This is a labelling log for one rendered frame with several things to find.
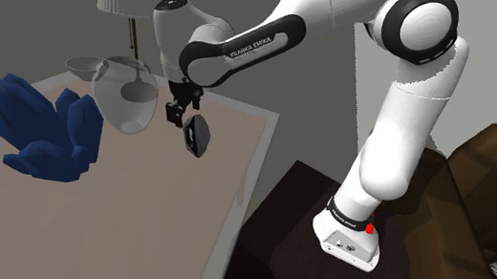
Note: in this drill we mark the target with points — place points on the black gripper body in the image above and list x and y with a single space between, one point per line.
183 91

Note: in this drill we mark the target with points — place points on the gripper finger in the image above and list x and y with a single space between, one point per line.
175 113
196 104

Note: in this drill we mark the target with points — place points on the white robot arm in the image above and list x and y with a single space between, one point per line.
397 126

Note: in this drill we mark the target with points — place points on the black oval object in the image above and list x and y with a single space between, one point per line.
198 137

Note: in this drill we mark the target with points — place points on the grey bowl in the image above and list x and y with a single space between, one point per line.
80 67

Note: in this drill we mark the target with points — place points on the blue crystal cluster figure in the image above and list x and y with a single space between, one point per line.
41 134

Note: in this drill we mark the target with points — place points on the beige table with grey rim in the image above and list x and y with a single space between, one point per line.
91 241

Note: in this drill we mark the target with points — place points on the dark robot stand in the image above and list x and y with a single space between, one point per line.
287 228

